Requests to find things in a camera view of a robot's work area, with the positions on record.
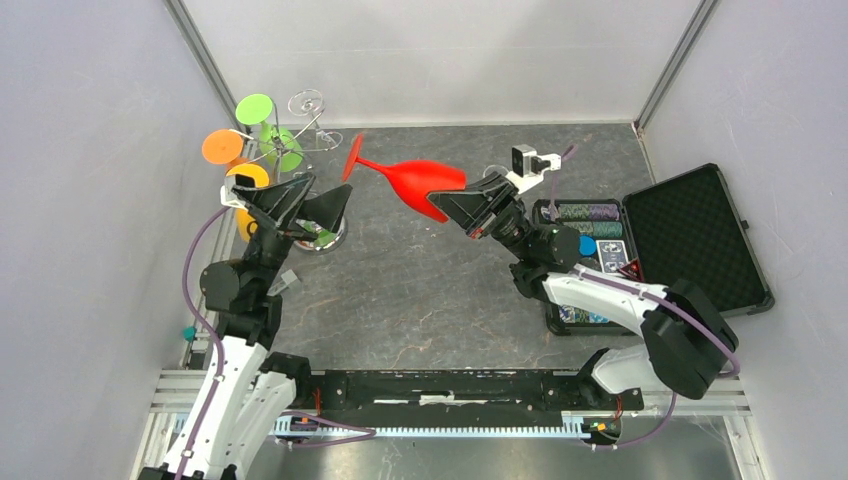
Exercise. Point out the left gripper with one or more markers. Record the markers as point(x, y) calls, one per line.
point(275, 205)

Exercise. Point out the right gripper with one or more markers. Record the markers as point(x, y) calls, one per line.
point(473, 208)

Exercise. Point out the clear wine glass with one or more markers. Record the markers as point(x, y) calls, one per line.
point(309, 103)
point(495, 170)

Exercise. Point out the red wine glass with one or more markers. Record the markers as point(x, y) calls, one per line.
point(411, 180)

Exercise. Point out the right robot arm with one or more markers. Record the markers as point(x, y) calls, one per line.
point(686, 344)

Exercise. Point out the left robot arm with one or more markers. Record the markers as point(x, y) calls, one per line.
point(247, 386)

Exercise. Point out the yellow wine glass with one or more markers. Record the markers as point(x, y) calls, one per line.
point(261, 179)

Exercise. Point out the green wine glass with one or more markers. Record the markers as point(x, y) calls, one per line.
point(262, 119)

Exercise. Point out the chrome wine glass rack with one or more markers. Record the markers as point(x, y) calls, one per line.
point(319, 240)

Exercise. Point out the orange wine glass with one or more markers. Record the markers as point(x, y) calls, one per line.
point(224, 147)

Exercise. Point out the clear wine glass on rack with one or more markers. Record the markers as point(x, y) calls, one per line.
point(309, 103)

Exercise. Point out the blue round dealer chip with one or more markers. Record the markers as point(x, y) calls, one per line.
point(587, 246)

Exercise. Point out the blue playing card deck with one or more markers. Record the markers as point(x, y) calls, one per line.
point(612, 255)

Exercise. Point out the black poker chip case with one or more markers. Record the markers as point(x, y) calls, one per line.
point(686, 227)

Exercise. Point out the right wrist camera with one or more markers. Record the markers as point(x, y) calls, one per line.
point(528, 167)

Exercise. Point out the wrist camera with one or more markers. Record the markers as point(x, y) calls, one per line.
point(229, 199)
point(528, 167)

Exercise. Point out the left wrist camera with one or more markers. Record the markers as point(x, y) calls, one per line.
point(229, 199)

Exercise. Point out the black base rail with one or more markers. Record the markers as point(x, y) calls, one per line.
point(454, 398)

